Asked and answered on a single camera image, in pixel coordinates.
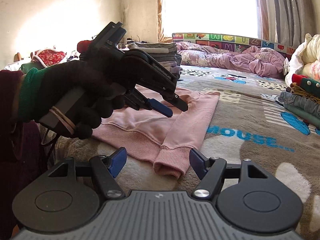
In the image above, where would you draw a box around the stack of colourful folded clothes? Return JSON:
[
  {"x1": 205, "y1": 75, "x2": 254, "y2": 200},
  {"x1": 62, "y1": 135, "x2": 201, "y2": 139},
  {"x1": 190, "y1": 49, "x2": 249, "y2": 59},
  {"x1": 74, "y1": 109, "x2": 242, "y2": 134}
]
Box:
[{"x1": 76, "y1": 39, "x2": 95, "y2": 62}]

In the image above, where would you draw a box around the red floral cushion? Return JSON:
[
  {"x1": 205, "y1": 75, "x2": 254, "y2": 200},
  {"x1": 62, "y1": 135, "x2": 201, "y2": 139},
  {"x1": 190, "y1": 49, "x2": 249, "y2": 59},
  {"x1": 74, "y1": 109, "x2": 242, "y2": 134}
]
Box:
[{"x1": 31, "y1": 47, "x2": 68, "y2": 68}]

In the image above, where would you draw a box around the white quilt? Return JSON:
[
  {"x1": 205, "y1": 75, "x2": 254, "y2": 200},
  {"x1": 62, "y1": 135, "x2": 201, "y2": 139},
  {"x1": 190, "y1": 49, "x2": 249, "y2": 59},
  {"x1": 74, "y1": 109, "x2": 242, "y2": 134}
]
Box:
[{"x1": 284, "y1": 42, "x2": 308, "y2": 87}]

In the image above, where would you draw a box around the pink sweatshirt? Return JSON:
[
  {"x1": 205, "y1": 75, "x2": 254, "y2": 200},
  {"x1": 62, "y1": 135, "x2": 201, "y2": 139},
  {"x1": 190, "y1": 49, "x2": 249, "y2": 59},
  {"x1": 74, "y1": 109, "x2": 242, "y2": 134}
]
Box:
[{"x1": 91, "y1": 85, "x2": 221, "y2": 179}]

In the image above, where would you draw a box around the alphabet printed headboard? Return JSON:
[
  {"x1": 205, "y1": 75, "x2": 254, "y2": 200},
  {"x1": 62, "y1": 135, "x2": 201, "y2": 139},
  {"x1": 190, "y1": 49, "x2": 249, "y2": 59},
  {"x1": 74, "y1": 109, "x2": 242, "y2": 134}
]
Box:
[{"x1": 172, "y1": 32, "x2": 298, "y2": 60}]

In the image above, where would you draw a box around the window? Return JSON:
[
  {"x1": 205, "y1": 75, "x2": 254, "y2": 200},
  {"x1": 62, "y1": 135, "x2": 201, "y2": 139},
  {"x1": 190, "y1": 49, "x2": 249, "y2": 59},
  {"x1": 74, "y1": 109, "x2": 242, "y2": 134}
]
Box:
[{"x1": 161, "y1": 0, "x2": 260, "y2": 39}]

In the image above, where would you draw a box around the purple quilt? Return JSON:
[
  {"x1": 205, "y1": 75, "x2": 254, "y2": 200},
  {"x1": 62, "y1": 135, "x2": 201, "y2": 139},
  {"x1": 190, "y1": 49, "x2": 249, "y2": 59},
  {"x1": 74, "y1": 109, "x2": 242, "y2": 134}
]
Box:
[{"x1": 176, "y1": 41, "x2": 287, "y2": 78}]

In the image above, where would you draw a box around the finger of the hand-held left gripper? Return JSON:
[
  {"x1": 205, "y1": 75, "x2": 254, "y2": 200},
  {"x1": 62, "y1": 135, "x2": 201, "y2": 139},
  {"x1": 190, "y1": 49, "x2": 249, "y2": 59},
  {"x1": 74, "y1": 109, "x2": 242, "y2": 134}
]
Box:
[
  {"x1": 160, "y1": 89, "x2": 188, "y2": 112},
  {"x1": 124, "y1": 87, "x2": 174, "y2": 117}
]

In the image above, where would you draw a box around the orange patterned curtain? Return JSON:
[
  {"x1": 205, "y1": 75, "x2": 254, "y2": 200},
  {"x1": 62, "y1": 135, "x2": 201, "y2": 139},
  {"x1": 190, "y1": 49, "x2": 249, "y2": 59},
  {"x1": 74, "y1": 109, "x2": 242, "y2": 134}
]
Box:
[{"x1": 156, "y1": 0, "x2": 173, "y2": 43}]

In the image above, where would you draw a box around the grey curtain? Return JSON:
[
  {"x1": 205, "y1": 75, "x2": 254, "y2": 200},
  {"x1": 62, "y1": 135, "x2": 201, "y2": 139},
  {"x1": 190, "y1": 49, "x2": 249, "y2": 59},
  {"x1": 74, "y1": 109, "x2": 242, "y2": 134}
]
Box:
[{"x1": 269, "y1": 0, "x2": 313, "y2": 49}]

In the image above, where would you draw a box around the person's left forearm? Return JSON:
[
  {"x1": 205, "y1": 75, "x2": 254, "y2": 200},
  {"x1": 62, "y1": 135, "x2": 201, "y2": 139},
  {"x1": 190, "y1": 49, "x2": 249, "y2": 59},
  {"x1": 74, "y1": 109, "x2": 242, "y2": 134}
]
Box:
[{"x1": 0, "y1": 70, "x2": 27, "y2": 125}]

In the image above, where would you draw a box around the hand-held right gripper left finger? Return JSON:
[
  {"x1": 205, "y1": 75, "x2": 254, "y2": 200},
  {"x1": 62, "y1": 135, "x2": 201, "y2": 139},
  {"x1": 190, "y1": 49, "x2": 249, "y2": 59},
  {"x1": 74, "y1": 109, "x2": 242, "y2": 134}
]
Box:
[{"x1": 47, "y1": 147, "x2": 127, "y2": 200}]

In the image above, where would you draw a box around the pile of folded quilts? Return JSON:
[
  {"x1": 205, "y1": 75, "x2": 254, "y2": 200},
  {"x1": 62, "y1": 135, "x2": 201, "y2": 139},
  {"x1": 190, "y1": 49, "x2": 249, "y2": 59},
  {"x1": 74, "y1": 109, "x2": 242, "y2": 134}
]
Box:
[{"x1": 304, "y1": 62, "x2": 320, "y2": 82}]

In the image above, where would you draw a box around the folded clothes stack with jeans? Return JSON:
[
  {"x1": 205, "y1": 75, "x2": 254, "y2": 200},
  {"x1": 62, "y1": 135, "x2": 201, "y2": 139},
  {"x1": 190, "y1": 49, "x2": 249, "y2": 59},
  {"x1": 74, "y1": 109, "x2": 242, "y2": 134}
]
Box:
[{"x1": 278, "y1": 74, "x2": 320, "y2": 130}]

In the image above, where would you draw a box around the person's left hand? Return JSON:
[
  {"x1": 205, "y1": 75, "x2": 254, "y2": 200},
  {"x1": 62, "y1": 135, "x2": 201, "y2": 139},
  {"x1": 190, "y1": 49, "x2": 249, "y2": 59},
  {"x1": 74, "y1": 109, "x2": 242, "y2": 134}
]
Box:
[{"x1": 18, "y1": 60, "x2": 125, "y2": 140}]

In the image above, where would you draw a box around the cartoon mouse printed blanket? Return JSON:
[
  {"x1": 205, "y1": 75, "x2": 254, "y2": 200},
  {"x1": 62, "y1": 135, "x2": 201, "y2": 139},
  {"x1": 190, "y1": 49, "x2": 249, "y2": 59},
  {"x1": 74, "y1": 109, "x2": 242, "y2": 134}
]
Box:
[{"x1": 40, "y1": 65, "x2": 320, "y2": 240}]

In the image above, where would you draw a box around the person's maroon clothing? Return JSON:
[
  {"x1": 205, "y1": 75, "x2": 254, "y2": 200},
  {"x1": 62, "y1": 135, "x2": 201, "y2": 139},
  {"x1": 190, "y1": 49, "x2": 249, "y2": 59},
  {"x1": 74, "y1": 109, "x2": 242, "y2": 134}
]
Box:
[{"x1": 0, "y1": 122, "x2": 54, "y2": 240}]

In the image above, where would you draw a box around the stack of grey folded clothes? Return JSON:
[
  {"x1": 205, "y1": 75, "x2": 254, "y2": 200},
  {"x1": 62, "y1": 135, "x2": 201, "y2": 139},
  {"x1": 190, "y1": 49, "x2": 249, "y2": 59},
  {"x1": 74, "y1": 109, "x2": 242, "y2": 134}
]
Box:
[{"x1": 127, "y1": 42, "x2": 183, "y2": 82}]

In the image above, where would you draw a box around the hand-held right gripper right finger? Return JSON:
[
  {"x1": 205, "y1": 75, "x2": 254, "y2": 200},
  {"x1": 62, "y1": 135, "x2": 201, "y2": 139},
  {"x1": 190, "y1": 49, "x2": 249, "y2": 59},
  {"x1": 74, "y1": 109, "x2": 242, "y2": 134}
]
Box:
[{"x1": 189, "y1": 149, "x2": 273, "y2": 201}]

